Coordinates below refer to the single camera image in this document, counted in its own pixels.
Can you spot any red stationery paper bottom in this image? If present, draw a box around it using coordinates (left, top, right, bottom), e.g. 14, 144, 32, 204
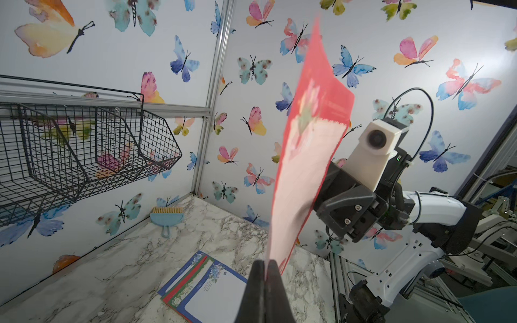
266, 20, 355, 272

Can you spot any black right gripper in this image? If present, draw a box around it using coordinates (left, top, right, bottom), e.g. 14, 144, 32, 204
313, 160, 415, 242

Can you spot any small blue dustpan brush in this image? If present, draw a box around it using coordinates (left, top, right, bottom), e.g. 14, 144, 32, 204
149, 207, 184, 239

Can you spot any black wire wall basket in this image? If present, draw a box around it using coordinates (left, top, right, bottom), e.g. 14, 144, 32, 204
1, 93, 183, 227

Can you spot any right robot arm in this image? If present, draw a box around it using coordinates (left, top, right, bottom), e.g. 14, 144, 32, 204
314, 161, 482, 322

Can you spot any red tulip stationery paper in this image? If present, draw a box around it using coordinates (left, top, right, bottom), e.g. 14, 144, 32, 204
160, 253, 211, 304

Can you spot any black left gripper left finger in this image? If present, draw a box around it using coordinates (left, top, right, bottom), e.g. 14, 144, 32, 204
234, 260, 267, 323

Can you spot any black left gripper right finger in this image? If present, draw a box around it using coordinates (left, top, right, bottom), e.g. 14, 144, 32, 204
266, 260, 296, 323

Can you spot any blue floral stationery paper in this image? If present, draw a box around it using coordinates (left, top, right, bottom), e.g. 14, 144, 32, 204
158, 250, 207, 297

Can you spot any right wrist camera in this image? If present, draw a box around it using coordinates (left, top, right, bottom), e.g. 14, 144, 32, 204
342, 118, 409, 191

